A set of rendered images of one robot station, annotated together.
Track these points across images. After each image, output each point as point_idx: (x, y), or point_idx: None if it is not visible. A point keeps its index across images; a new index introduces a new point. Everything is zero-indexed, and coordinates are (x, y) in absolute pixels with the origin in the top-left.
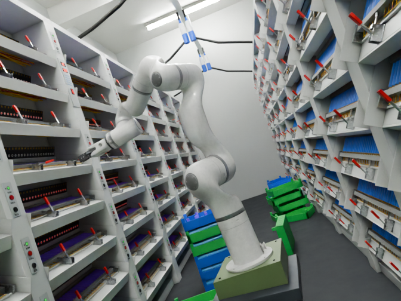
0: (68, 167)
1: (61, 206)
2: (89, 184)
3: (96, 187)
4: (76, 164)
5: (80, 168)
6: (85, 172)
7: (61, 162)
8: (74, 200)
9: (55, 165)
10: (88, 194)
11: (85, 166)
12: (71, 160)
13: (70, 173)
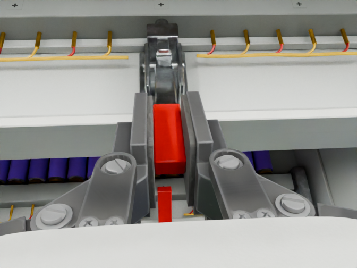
0: (19, 127)
1: (40, 203)
2: (340, 158)
3: (345, 207)
4: (178, 100)
5: (228, 129)
6: (294, 144)
7: (91, 19)
8: (157, 197)
9: (9, 35)
10: (312, 176)
11: (310, 125)
12: (158, 47)
13: (72, 148)
